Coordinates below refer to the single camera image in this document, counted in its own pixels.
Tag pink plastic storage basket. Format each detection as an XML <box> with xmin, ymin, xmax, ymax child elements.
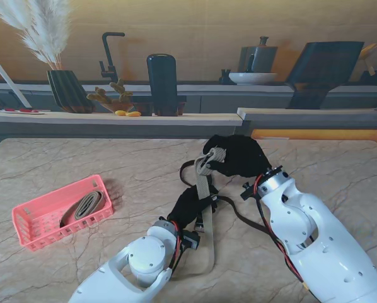
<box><xmin>11</xmin><ymin>174</ymin><xmax>114</xmax><ymax>253</ymax></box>

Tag long beige woven belt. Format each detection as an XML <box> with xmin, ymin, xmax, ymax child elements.
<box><xmin>171</xmin><ymin>146</ymin><xmax>228</xmax><ymax>280</ymax></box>

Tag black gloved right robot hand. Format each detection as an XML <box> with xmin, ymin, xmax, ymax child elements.
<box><xmin>203</xmin><ymin>134</ymin><xmax>273</xmax><ymax>179</ymax></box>

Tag left arm red black cables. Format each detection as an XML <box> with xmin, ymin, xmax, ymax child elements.
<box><xmin>168</xmin><ymin>220</ymin><xmax>187</xmax><ymax>278</ymax></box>

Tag grey counter with orange light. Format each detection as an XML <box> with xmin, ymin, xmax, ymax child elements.
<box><xmin>236</xmin><ymin>107</ymin><xmax>377</xmax><ymax>140</ymax></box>

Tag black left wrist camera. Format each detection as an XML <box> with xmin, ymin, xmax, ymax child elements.
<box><xmin>180</xmin><ymin>229</ymin><xmax>201</xmax><ymax>250</ymax></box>

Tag right arm red black cables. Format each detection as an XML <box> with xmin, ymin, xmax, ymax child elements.
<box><xmin>253</xmin><ymin>175</ymin><xmax>311</xmax><ymax>290</ymax></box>

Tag plate with red slices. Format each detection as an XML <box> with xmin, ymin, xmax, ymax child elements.
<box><xmin>0</xmin><ymin>107</ymin><xmax>47</xmax><ymax>115</ymax></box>

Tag black kitchen faucet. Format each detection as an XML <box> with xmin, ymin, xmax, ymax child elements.
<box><xmin>99</xmin><ymin>32</ymin><xmax>126</xmax><ymax>83</ymax></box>

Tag small black bottles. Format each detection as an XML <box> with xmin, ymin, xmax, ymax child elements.
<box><xmin>219</xmin><ymin>68</ymin><xmax>233</xmax><ymax>85</ymax></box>

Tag arm red black cables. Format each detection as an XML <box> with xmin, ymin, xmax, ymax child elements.
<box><xmin>253</xmin><ymin>175</ymin><xmax>311</xmax><ymax>290</ymax></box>
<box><xmin>168</xmin><ymin>220</ymin><xmax>187</xmax><ymax>278</ymax></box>

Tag grey back cabinet counter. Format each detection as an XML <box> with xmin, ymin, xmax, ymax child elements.
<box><xmin>0</xmin><ymin>80</ymin><xmax>377</xmax><ymax>114</ymax></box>

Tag dark slanted board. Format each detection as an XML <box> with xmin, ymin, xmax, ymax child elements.
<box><xmin>284</xmin><ymin>40</ymin><xmax>365</xmax><ymax>110</ymax></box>

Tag white leaning slat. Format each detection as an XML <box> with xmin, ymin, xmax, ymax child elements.
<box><xmin>0</xmin><ymin>64</ymin><xmax>33</xmax><ymax>109</ymax></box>

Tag black leather belt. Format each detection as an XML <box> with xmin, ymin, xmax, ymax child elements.
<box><xmin>179</xmin><ymin>159</ymin><xmax>286</xmax><ymax>239</ymax></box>

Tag cactus plant in bowl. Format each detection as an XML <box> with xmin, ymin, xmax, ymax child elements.
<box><xmin>86</xmin><ymin>78</ymin><xmax>134</xmax><ymax>113</ymax></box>

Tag yellow wooden utensil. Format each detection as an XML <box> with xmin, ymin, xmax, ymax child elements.
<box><xmin>358</xmin><ymin>42</ymin><xmax>377</xmax><ymax>76</ymax></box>

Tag white shallow bowl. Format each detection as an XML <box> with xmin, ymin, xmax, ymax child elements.
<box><xmin>228</xmin><ymin>72</ymin><xmax>278</xmax><ymax>86</ymax></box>

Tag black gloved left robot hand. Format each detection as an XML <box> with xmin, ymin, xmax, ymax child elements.
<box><xmin>166</xmin><ymin>186</ymin><xmax>219</xmax><ymax>230</ymax></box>

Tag white pampas grass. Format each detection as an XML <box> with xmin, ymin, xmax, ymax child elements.
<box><xmin>0</xmin><ymin>0</ymin><xmax>73</xmax><ymax>71</ymax></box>

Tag grey jug with lid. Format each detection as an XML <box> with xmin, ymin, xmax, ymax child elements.
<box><xmin>238</xmin><ymin>36</ymin><xmax>279</xmax><ymax>74</ymax></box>

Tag dark ribbed vase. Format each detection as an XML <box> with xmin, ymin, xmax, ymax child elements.
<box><xmin>46</xmin><ymin>69</ymin><xmax>95</xmax><ymax>114</ymax></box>

